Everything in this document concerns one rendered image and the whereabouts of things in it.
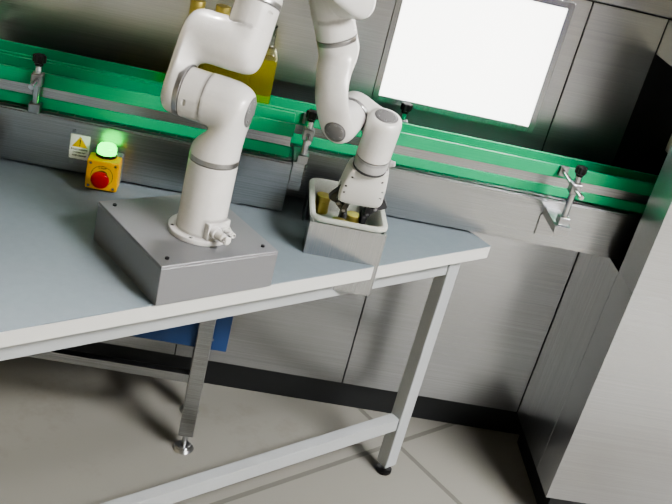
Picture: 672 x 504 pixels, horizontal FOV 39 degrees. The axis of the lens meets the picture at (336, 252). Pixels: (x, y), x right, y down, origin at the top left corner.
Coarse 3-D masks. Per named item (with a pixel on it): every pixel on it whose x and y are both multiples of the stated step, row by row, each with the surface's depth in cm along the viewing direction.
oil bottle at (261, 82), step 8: (272, 48) 218; (272, 56) 217; (264, 64) 218; (272, 64) 218; (256, 72) 219; (264, 72) 219; (272, 72) 219; (256, 80) 220; (264, 80) 220; (272, 80) 220; (256, 88) 221; (264, 88) 221; (256, 96) 221; (264, 96) 222
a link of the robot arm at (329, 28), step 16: (320, 0) 182; (336, 0) 175; (352, 0) 176; (368, 0) 179; (320, 16) 185; (336, 16) 184; (352, 16) 180; (368, 16) 182; (320, 32) 187; (336, 32) 186; (352, 32) 188
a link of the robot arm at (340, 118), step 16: (320, 48) 189; (336, 48) 188; (352, 48) 189; (320, 64) 191; (336, 64) 189; (352, 64) 189; (320, 80) 190; (336, 80) 188; (320, 96) 190; (336, 96) 189; (320, 112) 192; (336, 112) 190; (352, 112) 194; (336, 128) 192; (352, 128) 193
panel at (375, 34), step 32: (224, 0) 225; (288, 0) 226; (384, 0) 227; (544, 0) 228; (288, 32) 229; (384, 32) 230; (288, 64) 233; (384, 64) 234; (384, 96) 238; (544, 96) 239; (512, 128) 243
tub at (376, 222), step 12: (312, 180) 219; (324, 180) 221; (312, 192) 213; (312, 204) 207; (312, 216) 203; (324, 216) 220; (336, 216) 222; (372, 216) 220; (384, 216) 210; (360, 228) 204; (372, 228) 204; (384, 228) 205
